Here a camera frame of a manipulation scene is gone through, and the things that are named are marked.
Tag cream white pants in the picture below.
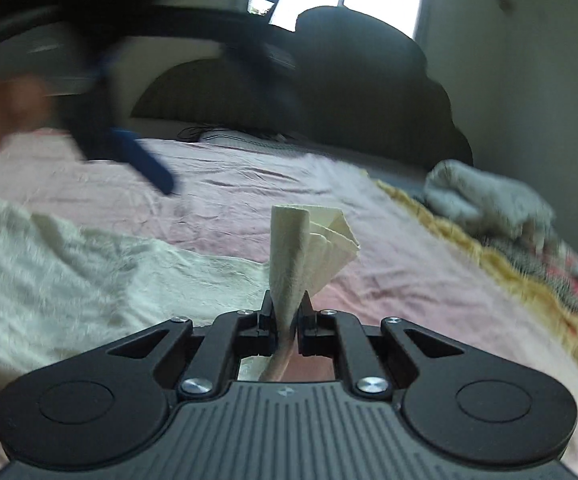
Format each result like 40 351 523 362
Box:
0 200 359 387

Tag person's left hand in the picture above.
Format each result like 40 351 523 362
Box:
0 75 51 144

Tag pink bed sheet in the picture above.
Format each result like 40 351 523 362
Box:
0 129 578 480

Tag grey striped pillow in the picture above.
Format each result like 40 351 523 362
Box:
175 125 356 156

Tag grey folded cloth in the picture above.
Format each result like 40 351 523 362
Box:
423 159 556 245

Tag dark scalloped headboard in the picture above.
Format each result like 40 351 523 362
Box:
132 6 473 171

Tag yellow patterned blanket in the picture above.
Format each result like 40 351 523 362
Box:
376 180 578 364

